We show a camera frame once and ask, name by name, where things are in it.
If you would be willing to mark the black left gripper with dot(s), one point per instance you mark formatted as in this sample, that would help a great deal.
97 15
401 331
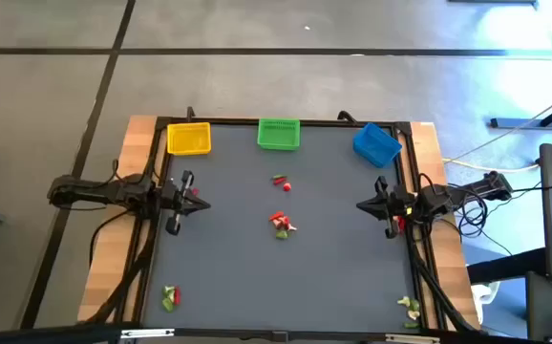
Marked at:
173 200

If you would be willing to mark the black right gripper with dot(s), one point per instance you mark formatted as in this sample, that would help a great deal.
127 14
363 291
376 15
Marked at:
395 205

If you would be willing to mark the small red produce toy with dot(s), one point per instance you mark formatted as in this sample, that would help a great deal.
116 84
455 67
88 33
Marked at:
401 223
195 192

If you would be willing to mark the pale mushroom toy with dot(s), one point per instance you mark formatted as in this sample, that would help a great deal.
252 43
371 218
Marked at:
404 301
414 315
291 228

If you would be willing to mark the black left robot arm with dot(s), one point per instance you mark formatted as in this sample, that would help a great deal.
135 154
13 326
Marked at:
113 191

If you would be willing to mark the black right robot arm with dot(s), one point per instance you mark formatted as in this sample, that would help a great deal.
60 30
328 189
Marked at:
472 191

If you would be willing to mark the blue plastic basket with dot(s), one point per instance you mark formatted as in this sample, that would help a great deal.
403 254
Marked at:
376 145

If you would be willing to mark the yellow plastic basket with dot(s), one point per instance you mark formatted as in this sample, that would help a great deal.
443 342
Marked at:
188 138

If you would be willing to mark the green plastic basket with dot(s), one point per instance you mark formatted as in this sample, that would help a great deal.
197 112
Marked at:
278 135

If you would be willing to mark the black beam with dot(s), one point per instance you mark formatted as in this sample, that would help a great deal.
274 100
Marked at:
505 266

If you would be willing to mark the white object on floor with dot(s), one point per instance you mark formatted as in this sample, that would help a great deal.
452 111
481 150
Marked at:
488 296

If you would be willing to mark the grey metal stand base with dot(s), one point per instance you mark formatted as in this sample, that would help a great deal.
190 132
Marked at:
519 123

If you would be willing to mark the black horizontal bar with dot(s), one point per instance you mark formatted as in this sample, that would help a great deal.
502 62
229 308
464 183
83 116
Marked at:
42 335

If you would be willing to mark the silver metal bracket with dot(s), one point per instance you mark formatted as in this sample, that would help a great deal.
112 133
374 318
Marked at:
147 333
412 338

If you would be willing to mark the black table camera mount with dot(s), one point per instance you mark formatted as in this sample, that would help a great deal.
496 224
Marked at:
279 336

